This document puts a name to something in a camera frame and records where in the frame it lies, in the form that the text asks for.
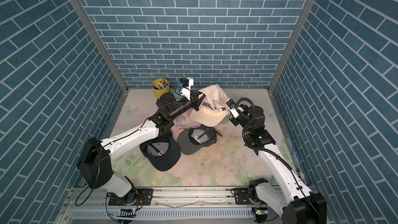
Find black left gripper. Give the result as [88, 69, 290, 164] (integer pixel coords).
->
[167, 89, 206, 121]

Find beige Colorado baseball cap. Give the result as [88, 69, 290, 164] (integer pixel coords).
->
[190, 84, 230, 127]

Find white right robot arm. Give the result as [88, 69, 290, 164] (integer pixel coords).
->
[226, 97, 327, 224]

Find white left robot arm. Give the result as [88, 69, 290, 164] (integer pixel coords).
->
[77, 91, 205, 198]

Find pink baseball cap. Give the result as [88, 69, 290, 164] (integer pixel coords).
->
[171, 113, 194, 141]

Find grey baseball cap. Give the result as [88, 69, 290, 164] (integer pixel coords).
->
[177, 125, 222, 155]

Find black baseball cap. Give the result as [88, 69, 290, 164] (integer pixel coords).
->
[140, 133, 181, 172]

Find yellow pen holder cup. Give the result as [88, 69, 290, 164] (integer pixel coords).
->
[151, 78, 170, 99]

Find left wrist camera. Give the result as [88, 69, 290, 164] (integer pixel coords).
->
[177, 77, 194, 98]

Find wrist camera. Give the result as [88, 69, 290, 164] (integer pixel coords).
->
[226, 99, 240, 119]
[177, 77, 194, 98]

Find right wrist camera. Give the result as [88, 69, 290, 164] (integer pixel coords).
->
[226, 99, 240, 119]

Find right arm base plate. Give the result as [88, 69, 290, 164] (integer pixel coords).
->
[230, 187, 264, 205]

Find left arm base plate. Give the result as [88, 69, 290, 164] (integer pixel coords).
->
[107, 188, 153, 207]

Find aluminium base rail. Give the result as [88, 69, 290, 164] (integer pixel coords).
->
[56, 186, 283, 224]

